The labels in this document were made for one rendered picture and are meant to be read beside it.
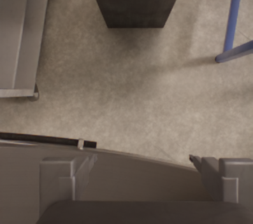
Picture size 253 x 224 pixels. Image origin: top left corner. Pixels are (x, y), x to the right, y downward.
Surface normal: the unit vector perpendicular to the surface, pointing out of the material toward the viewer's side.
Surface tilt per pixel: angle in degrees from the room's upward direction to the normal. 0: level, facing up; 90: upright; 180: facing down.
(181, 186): 16
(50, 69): 0
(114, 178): 3
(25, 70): 0
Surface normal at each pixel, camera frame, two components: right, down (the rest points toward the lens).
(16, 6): -0.03, 0.02
